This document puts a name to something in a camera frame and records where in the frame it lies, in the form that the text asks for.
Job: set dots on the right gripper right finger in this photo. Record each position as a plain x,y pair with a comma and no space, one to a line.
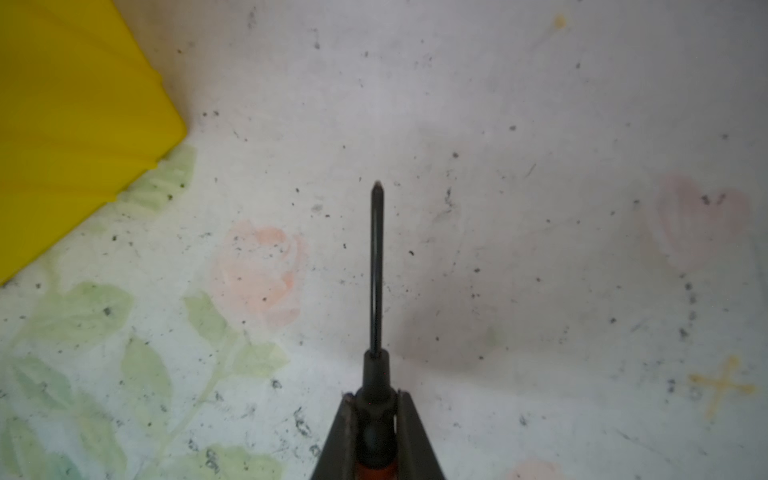
416,459

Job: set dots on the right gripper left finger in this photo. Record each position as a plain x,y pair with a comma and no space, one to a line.
338,458

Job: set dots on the yellow plastic bin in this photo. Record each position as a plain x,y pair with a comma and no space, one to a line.
83,115

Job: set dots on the red black screwdriver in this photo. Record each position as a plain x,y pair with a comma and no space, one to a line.
376,445

